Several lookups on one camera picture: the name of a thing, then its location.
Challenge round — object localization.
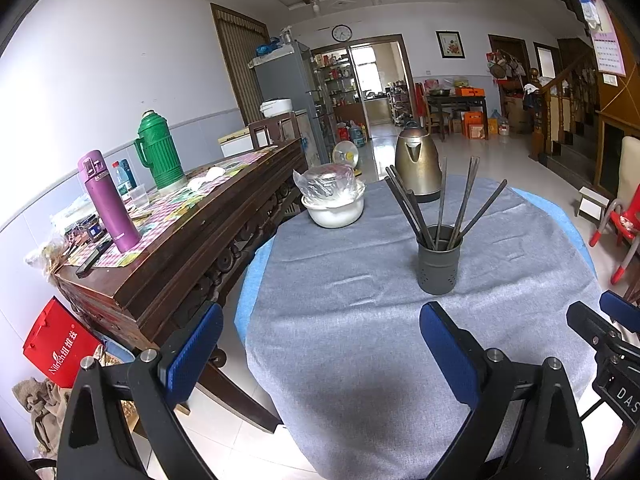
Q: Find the grey felt tablecloth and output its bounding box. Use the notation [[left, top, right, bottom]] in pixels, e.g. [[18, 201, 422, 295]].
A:
[[244, 175, 598, 476]]

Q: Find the clear plastic bag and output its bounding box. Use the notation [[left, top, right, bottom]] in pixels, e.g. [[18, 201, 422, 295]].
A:
[[292, 163, 366, 206]]

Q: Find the purple thermos bottle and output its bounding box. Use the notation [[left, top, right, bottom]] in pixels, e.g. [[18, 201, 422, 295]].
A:
[[77, 150, 141, 253]]

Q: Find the white rice cooker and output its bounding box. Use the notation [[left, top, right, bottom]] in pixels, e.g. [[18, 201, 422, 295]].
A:
[[260, 98, 293, 118]]

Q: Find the dark dining table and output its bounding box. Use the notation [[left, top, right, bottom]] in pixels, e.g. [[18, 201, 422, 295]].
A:
[[425, 92, 488, 141]]

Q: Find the framed wall picture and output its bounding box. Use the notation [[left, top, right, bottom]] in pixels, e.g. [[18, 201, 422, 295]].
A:
[[436, 30, 467, 60]]

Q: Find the orange carton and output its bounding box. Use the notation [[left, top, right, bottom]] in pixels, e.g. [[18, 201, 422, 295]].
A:
[[462, 110, 488, 140]]

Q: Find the brass electric kettle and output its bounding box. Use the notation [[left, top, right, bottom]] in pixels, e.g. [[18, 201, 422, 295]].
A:
[[395, 121, 443, 203]]

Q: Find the small white stool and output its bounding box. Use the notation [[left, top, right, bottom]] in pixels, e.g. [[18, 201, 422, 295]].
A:
[[575, 186, 612, 228]]

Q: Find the black remote control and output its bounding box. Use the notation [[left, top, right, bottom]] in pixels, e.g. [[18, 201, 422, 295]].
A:
[[75, 239, 115, 277]]

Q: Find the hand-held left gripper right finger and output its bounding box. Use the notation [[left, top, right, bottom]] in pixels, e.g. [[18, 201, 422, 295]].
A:
[[419, 301, 592, 480]]

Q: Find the gold speckled sack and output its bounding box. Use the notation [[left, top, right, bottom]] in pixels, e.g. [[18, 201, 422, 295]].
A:
[[100, 352, 140, 433]]

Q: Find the white box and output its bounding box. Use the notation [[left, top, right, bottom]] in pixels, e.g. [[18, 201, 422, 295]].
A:
[[218, 127, 253, 157]]

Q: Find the red paper bag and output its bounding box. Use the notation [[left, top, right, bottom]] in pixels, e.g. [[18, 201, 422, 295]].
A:
[[22, 296, 103, 388]]

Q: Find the dark metal utensil holder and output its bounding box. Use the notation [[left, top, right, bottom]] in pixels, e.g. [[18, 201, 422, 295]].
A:
[[416, 237, 462, 296]]

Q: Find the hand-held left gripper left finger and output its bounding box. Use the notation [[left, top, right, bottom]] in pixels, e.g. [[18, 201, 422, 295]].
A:
[[56, 301, 225, 480]]

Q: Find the beige chair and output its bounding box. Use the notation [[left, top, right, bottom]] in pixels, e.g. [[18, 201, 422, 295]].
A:
[[617, 135, 640, 221]]

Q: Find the blue table cover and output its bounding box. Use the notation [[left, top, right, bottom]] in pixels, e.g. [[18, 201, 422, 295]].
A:
[[234, 187, 596, 333]]

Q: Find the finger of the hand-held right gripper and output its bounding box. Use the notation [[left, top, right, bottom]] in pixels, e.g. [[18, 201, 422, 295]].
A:
[[566, 301, 623, 356], [600, 290, 640, 333]]

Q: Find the white electric fan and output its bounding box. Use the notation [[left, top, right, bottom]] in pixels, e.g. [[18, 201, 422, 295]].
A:
[[332, 141, 362, 171]]

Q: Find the plastic water bottle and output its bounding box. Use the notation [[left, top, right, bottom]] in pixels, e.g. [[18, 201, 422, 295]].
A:
[[111, 159, 137, 201]]

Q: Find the shelf with goods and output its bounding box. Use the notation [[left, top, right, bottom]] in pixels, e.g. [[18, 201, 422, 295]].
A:
[[312, 50, 358, 121]]

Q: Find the brown wooden door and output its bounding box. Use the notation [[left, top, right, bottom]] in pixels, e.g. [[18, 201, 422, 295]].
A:
[[210, 2, 271, 126]]

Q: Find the wooden stair railing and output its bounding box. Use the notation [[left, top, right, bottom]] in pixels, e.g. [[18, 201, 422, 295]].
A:
[[530, 50, 601, 161]]

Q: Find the colourful patterned mat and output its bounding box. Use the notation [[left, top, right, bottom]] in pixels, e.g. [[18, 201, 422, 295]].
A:
[[67, 149, 278, 267]]

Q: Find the grey refrigerator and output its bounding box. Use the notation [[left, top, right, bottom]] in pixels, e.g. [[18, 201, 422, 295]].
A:
[[250, 41, 337, 161]]

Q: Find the pink wall calendar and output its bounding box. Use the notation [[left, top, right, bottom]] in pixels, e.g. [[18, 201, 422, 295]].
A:
[[590, 30, 627, 77]]

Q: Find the white tissue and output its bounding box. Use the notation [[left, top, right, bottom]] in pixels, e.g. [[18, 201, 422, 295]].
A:
[[187, 166, 226, 192]]

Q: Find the dark wooden chair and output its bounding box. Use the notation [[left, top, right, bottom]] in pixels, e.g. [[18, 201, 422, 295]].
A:
[[247, 111, 301, 148]]

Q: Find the beige crumpled rag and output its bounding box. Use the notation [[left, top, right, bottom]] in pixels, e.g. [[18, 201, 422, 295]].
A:
[[11, 377, 71, 453]]

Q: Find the carved dark wooden sideboard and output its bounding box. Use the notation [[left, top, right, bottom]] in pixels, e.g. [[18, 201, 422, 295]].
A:
[[52, 137, 308, 433]]

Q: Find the green thermos flask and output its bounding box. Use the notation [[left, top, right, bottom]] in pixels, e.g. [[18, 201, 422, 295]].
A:
[[133, 110, 187, 191]]

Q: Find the red plastic chair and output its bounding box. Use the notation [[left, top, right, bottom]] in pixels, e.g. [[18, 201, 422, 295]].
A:
[[590, 199, 640, 283]]

